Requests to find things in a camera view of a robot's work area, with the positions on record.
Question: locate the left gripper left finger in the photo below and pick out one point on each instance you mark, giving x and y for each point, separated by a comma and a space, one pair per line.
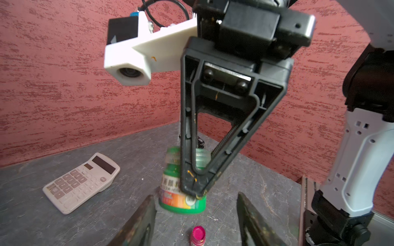
139, 229

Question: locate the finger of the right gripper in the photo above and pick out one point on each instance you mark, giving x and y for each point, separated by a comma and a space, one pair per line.
232, 143

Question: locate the pink calculator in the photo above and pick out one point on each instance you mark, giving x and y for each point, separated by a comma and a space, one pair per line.
71, 190

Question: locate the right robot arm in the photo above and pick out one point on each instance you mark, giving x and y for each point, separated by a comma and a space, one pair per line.
344, 202

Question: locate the black stapler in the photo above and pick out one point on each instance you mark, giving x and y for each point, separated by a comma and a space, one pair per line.
201, 143

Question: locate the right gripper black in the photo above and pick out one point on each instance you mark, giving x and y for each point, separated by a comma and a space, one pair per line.
237, 90

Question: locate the pink paint jar left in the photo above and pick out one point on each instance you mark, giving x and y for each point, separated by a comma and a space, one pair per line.
198, 236

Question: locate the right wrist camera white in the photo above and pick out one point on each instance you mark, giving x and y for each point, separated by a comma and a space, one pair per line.
134, 52

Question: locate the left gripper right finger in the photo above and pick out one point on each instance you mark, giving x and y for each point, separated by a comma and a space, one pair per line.
254, 230

